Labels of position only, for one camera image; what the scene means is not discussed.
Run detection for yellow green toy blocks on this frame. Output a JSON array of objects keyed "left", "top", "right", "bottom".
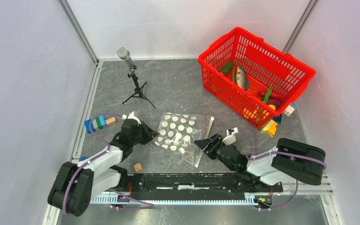
[{"left": 260, "top": 120, "right": 278, "bottom": 137}]

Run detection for long green chili pepper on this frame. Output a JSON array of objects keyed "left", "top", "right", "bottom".
[{"left": 231, "top": 68, "right": 236, "bottom": 83}]

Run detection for green toy cucumber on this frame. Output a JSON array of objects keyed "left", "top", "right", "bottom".
[{"left": 220, "top": 61, "right": 233, "bottom": 75}]

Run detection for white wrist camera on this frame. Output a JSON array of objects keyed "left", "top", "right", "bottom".
[
  {"left": 121, "top": 112, "right": 141, "bottom": 125},
  {"left": 223, "top": 127, "right": 239, "bottom": 145}
]

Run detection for blue green toy blocks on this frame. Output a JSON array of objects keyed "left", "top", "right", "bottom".
[{"left": 84, "top": 115, "right": 108, "bottom": 134}]

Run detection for black tripod stand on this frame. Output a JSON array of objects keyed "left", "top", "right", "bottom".
[{"left": 122, "top": 66, "right": 156, "bottom": 108}]

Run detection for red plastic basket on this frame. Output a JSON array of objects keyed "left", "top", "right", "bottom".
[{"left": 198, "top": 27, "right": 316, "bottom": 129}]

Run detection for small wooden cube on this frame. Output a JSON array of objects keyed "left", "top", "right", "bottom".
[{"left": 134, "top": 163, "right": 143, "bottom": 173}]

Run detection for silver microphone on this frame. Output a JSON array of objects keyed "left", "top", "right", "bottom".
[{"left": 117, "top": 47, "right": 135, "bottom": 68}]

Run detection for small green pepper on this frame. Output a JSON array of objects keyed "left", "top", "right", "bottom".
[{"left": 263, "top": 84, "right": 272, "bottom": 104}]

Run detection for white cable tray rail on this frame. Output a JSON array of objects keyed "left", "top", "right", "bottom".
[{"left": 90, "top": 192, "right": 258, "bottom": 206}]

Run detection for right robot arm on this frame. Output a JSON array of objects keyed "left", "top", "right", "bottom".
[{"left": 194, "top": 134, "right": 326, "bottom": 191}]

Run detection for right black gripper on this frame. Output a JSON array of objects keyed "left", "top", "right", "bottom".
[{"left": 194, "top": 133, "right": 226, "bottom": 162}]

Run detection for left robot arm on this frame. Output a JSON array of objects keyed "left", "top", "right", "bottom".
[{"left": 47, "top": 119, "right": 159, "bottom": 217}]

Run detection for purple toy vegetable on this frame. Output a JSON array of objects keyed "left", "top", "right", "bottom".
[{"left": 267, "top": 98, "right": 282, "bottom": 109}]

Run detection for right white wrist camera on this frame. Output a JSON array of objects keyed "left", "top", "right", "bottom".
[{"left": 223, "top": 127, "right": 239, "bottom": 145}]

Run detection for red toy pepper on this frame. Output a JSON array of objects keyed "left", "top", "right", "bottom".
[{"left": 257, "top": 91, "right": 286, "bottom": 102}]

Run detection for white blue toy block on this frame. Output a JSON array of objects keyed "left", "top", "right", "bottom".
[{"left": 283, "top": 103, "right": 297, "bottom": 117}]

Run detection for grey toy fish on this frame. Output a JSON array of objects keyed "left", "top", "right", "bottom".
[{"left": 235, "top": 66, "right": 250, "bottom": 90}]

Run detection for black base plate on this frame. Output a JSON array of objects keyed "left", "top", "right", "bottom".
[{"left": 115, "top": 172, "right": 283, "bottom": 201}]

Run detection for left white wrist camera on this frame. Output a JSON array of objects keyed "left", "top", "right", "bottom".
[{"left": 121, "top": 112, "right": 141, "bottom": 125}]

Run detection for polka dot zip bag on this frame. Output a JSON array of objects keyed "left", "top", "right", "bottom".
[{"left": 154, "top": 112, "right": 215, "bottom": 168}]

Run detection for tan wooden block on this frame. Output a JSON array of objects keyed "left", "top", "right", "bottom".
[{"left": 105, "top": 117, "right": 117, "bottom": 126}]

